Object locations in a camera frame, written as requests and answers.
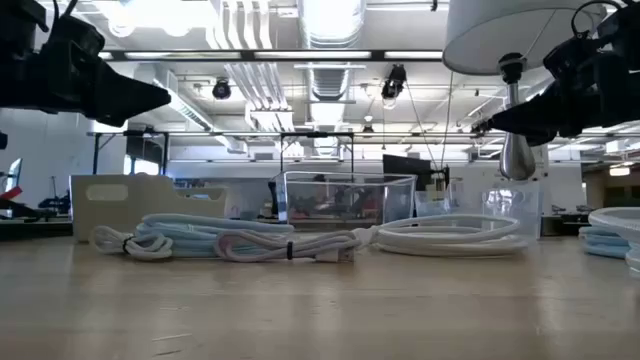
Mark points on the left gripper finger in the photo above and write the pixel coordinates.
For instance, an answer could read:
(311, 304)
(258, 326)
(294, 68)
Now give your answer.
(130, 97)

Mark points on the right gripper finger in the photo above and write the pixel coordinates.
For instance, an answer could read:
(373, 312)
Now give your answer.
(530, 117)

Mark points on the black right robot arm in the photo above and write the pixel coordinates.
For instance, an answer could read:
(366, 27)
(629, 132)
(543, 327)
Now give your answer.
(622, 30)

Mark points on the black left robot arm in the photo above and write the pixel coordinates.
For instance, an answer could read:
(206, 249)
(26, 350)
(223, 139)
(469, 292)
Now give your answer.
(20, 15)

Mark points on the table lamp white shade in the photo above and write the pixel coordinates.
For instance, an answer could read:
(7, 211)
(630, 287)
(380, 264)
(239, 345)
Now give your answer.
(490, 35)

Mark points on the small clear plastic container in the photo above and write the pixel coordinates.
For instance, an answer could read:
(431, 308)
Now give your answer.
(515, 210)

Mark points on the beige plastic bin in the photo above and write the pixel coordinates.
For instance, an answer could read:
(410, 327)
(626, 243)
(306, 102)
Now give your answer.
(145, 205)

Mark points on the red background object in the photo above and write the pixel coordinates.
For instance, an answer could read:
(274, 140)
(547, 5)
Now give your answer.
(11, 194)

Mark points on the black background monitor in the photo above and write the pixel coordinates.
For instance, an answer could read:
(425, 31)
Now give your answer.
(405, 164)

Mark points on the clear plastic bin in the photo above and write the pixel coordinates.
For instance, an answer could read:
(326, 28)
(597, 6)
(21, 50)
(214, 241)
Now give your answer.
(345, 200)

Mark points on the black background frame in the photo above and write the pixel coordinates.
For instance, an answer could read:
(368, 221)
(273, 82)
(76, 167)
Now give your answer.
(315, 134)

